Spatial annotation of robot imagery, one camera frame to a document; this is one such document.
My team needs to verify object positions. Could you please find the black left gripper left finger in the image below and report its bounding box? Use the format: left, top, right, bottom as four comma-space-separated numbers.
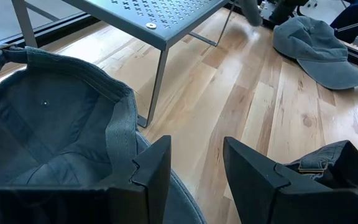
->
107, 135, 172, 224

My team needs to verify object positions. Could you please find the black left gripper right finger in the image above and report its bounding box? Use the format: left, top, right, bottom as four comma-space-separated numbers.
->
223, 136, 332, 224

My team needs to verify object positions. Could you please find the black baseball cap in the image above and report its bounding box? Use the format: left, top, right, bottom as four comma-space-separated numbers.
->
286, 139, 358, 190

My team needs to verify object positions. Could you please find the blue-grey baseball cap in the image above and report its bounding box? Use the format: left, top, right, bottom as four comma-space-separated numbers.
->
0, 45, 208, 224

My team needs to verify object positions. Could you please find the grey baseball cap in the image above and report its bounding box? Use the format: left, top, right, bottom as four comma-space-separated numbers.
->
272, 15, 358, 91

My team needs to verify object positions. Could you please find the grey perforated metal shelf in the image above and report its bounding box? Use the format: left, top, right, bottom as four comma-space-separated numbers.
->
11, 0, 237, 129

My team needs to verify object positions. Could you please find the person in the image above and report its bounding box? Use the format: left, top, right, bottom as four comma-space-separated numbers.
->
329, 0, 358, 58

